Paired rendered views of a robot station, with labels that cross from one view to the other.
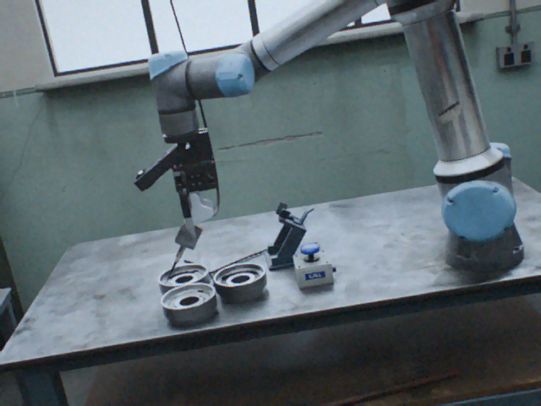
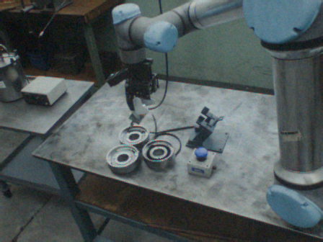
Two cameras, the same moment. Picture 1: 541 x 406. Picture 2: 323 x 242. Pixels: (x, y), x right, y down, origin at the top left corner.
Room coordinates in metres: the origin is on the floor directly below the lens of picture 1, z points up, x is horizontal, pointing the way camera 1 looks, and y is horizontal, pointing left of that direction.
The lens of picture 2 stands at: (0.54, -0.34, 1.55)
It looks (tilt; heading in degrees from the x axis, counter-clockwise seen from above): 37 degrees down; 31
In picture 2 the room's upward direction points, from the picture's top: 8 degrees counter-clockwise
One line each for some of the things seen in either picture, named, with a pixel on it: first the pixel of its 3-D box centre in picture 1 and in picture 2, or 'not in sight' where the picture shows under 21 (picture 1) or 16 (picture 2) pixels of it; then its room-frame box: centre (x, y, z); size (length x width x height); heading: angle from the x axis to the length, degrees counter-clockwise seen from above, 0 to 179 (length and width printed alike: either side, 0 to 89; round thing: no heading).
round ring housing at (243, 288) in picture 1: (241, 282); (158, 154); (1.21, 0.08, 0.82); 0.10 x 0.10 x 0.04
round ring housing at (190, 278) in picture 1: (184, 282); (134, 138); (1.25, 0.20, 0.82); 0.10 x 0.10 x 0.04
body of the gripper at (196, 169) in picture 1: (191, 161); (139, 77); (1.26, 0.14, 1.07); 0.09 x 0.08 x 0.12; 93
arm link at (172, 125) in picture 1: (179, 122); (133, 52); (1.26, 0.14, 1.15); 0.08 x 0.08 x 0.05
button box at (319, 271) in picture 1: (315, 268); (203, 163); (1.21, -0.08, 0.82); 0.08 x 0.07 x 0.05; 91
